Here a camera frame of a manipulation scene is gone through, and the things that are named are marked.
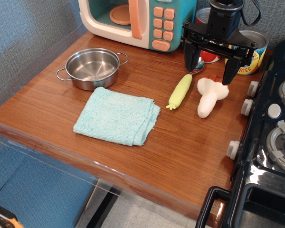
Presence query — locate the toy microwave teal and cream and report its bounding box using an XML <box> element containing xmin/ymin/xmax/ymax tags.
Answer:
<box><xmin>78</xmin><ymin>0</ymin><xmax>197</xmax><ymax>52</ymax></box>

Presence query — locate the white toy mushroom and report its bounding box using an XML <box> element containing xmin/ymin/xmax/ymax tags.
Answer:
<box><xmin>197</xmin><ymin>74</ymin><xmax>229</xmax><ymax>118</ymax></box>

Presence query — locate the small steel pot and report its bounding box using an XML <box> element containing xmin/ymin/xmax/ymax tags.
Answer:
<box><xmin>56</xmin><ymin>48</ymin><xmax>129</xmax><ymax>91</ymax></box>

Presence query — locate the light blue folded cloth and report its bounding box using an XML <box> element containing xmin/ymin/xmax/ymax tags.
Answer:
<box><xmin>73</xmin><ymin>87</ymin><xmax>161</xmax><ymax>146</ymax></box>

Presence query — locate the red soup can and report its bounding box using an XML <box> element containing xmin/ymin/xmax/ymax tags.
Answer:
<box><xmin>195</xmin><ymin>7</ymin><xmax>221</xmax><ymax>64</ymax></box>

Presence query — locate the black toy stove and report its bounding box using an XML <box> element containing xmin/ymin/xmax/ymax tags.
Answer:
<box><xmin>196</xmin><ymin>40</ymin><xmax>285</xmax><ymax>228</ymax></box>

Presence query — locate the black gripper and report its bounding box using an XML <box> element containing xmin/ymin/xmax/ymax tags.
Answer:
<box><xmin>181</xmin><ymin>0</ymin><xmax>258</xmax><ymax>86</ymax></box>

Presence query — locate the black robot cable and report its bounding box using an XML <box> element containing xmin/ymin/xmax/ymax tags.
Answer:
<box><xmin>237</xmin><ymin>0</ymin><xmax>262</xmax><ymax>27</ymax></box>

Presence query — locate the pineapple slices can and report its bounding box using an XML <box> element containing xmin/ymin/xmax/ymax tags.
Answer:
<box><xmin>224</xmin><ymin>30</ymin><xmax>269</xmax><ymax>76</ymax></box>

